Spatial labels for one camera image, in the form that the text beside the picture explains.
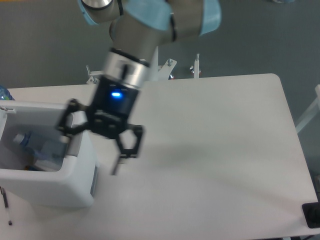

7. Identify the clear plastic water bottle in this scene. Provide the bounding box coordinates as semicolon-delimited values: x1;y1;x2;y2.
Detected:
12;132;67;161

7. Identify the white frame post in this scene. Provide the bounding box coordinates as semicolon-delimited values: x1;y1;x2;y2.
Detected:
189;53;201;79

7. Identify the black pen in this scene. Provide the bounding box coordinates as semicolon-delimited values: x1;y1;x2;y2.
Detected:
0;187;13;226

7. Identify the black device at table corner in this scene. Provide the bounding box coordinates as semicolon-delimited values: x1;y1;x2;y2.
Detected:
302;202;320;229

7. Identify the white frame at right edge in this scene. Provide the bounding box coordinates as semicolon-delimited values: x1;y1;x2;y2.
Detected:
295;84;320;133

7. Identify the white plastic trash can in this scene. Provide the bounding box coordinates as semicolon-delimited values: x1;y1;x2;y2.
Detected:
0;100;99;208

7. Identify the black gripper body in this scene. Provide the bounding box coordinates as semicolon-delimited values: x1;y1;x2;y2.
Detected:
87;76;139;139

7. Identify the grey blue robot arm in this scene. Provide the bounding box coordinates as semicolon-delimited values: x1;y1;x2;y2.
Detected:
57;0;222;175

